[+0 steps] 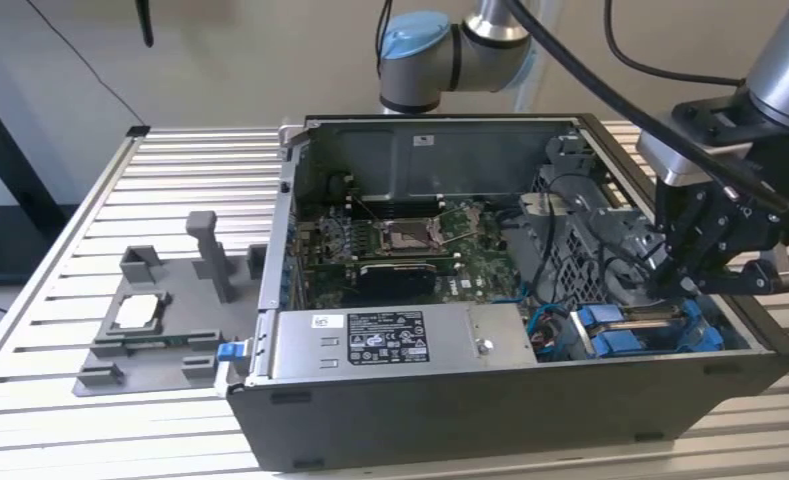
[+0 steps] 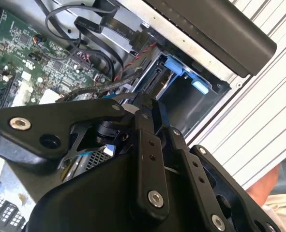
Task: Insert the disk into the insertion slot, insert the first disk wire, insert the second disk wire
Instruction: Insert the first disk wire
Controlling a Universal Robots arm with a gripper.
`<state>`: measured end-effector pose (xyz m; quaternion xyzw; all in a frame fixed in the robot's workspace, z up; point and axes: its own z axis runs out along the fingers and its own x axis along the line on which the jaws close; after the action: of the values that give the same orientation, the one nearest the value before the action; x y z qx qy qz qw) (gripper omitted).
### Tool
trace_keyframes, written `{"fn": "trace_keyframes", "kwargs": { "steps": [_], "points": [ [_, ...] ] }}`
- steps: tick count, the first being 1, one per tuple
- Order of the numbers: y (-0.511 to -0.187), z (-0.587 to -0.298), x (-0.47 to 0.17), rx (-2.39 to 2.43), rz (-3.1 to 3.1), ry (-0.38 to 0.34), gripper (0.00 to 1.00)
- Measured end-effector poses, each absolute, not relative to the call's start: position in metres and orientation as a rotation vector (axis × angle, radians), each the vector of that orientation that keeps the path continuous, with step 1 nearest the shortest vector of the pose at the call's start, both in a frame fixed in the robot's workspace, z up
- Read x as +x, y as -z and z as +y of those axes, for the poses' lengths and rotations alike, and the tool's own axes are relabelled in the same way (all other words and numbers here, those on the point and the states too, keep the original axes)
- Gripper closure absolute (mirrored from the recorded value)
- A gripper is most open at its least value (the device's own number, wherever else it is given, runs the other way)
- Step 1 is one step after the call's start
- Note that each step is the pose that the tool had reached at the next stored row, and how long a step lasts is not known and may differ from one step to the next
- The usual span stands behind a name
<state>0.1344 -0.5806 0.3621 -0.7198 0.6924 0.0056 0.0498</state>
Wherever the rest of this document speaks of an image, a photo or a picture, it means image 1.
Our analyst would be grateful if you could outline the hard disk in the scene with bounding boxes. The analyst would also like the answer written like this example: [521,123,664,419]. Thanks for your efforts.
[565,299,692,361]

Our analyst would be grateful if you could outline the silver power supply unit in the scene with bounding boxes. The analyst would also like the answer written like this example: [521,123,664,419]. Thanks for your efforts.
[269,304,539,379]

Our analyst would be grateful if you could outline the thin black background cable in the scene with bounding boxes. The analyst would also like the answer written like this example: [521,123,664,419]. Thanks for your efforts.
[22,0,152,136]

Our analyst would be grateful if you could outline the coloured power wire bundle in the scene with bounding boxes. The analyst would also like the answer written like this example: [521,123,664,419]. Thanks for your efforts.
[529,314,572,352]

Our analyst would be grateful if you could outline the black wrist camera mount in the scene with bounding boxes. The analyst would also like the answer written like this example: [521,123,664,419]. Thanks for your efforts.
[671,97,772,149]

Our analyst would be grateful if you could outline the grey metal drive cage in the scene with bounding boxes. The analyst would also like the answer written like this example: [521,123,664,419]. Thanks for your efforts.
[503,164,675,311]

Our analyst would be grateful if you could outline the blue disk wire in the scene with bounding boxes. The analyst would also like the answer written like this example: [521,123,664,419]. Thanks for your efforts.
[489,292,572,321]

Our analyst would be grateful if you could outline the green RAM stick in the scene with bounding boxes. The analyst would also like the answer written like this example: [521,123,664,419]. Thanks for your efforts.
[122,336,192,349]

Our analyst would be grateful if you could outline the thin metal locking lever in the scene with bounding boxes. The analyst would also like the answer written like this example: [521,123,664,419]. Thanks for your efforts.
[351,193,388,224]

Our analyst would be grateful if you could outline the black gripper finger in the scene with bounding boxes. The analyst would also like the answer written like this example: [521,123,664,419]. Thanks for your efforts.
[680,219,735,296]
[650,197,702,299]

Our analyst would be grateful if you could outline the black RAM slot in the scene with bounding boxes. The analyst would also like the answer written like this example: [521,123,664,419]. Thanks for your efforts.
[356,244,456,254]
[356,251,456,262]

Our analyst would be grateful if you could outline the blue plastic disk bay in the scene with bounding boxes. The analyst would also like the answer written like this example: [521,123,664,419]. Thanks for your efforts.
[672,298,726,354]

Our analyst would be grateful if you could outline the silver CPU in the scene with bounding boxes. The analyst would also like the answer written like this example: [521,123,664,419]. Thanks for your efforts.
[110,294,167,329]

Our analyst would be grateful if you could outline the black hanging strap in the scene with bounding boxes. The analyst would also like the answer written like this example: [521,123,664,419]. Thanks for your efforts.
[132,0,156,50]

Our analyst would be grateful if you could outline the CPU socket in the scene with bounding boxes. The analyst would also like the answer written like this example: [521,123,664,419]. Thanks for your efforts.
[376,217,445,254]

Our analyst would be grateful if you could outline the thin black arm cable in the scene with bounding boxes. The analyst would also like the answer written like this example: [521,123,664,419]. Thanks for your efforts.
[603,0,748,86]

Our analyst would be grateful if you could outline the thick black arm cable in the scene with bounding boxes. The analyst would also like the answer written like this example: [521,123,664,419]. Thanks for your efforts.
[503,0,789,214]

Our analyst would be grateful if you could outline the black stand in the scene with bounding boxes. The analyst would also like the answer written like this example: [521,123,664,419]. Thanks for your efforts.
[0,69,76,287]

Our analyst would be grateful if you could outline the grey parts rack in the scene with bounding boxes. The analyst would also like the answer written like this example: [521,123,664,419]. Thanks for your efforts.
[72,209,268,399]

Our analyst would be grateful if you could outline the green Dell motherboard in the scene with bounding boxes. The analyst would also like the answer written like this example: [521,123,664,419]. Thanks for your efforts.
[292,192,535,309]

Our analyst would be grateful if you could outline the black open PC case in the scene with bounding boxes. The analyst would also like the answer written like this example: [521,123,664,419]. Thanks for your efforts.
[216,113,789,474]

